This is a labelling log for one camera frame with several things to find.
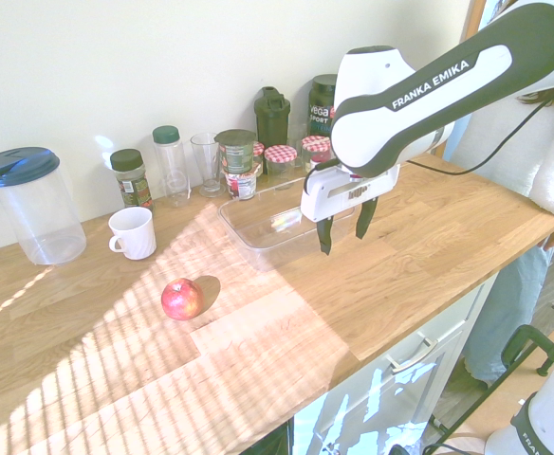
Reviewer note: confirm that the red apple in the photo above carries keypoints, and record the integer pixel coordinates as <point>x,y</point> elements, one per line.
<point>182,299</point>

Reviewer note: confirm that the clear pitcher with blue lid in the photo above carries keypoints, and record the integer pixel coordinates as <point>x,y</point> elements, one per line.
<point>35,213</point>

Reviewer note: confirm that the clear plastic rectangular container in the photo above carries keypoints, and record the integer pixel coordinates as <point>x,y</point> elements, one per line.
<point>258,227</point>

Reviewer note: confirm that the white Franka Emika robot arm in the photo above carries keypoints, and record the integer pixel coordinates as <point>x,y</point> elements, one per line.
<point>424,99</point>

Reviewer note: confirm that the wooden door frame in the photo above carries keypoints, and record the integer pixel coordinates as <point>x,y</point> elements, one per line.
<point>474,19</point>

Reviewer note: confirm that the white ribbed mug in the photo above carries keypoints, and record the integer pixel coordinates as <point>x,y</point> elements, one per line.
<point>137,234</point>

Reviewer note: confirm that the white kitchen cabinet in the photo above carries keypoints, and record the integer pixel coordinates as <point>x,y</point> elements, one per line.
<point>429,384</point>

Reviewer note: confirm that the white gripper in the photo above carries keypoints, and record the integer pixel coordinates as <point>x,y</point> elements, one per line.
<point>334,196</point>

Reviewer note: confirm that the tall clear drinking glass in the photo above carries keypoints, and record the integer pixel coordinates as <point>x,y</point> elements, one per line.
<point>208,161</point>

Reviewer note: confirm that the can with dark green lid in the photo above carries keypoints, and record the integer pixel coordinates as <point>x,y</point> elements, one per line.
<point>236,154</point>

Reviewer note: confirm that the spice jar with dark lid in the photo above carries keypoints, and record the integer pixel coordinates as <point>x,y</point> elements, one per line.
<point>132,185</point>

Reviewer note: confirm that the dark green shaker bottle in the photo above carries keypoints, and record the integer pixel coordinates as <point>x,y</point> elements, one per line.
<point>271,118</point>

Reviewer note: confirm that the clear bottle with green lid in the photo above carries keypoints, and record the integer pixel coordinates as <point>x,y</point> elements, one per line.
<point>171,166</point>

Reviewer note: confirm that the black and green clamp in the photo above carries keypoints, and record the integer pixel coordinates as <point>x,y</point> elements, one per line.
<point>519,341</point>

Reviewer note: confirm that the white cup with red label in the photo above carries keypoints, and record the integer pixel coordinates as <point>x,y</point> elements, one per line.
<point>241,186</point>

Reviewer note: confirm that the jam jar with checkered lid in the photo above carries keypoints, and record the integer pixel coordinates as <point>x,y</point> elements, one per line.
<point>280,158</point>
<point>258,154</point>
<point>315,149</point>

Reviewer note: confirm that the black Vega Sport tub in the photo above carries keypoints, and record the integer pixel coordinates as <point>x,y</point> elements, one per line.
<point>322,109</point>

